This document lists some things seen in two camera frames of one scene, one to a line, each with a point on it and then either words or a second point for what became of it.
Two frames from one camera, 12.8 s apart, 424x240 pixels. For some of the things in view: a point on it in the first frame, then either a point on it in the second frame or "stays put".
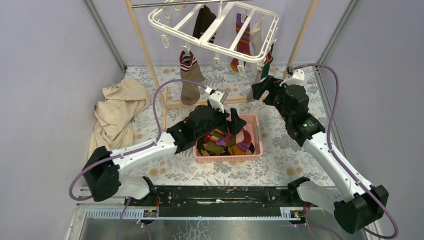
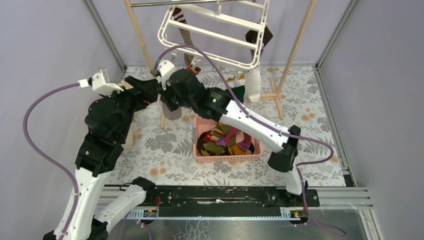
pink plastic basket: x=252 y=126 stays put
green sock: x=268 y=58 -> x=239 y=91
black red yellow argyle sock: x=207 y=137 stays put
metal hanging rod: x=173 y=4 stays put
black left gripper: x=234 y=126 -> x=145 y=92
